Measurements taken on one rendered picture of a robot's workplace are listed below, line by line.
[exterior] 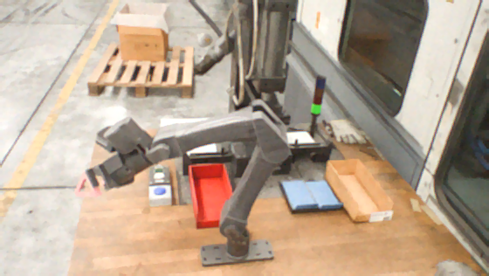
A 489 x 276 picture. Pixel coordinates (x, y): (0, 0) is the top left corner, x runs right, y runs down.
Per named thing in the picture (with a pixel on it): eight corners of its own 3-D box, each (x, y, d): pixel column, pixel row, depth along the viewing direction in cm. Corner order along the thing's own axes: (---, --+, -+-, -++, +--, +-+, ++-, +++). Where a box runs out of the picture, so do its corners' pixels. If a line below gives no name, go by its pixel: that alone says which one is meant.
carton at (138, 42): (125, 42, 501) (121, 0, 476) (175, 44, 507) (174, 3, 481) (113, 61, 444) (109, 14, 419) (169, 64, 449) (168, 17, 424)
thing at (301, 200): (296, 212, 128) (297, 204, 126) (282, 182, 140) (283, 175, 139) (317, 210, 129) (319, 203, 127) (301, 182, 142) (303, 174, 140)
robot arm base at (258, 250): (199, 226, 111) (203, 245, 105) (271, 220, 115) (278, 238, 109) (199, 248, 115) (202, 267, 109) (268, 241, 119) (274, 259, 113)
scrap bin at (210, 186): (196, 229, 121) (196, 213, 118) (189, 179, 142) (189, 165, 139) (236, 225, 123) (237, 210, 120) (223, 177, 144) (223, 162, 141)
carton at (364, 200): (353, 225, 128) (358, 205, 124) (323, 178, 149) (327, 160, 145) (389, 222, 131) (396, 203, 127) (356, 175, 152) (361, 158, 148)
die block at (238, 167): (235, 178, 144) (236, 160, 141) (230, 162, 153) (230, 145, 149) (289, 175, 148) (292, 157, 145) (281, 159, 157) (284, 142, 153)
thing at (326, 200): (321, 212, 128) (322, 204, 127) (306, 182, 141) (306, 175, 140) (342, 210, 130) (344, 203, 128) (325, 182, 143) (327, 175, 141)
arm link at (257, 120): (145, 143, 91) (280, 112, 87) (153, 124, 98) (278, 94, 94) (164, 187, 97) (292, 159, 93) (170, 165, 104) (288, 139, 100)
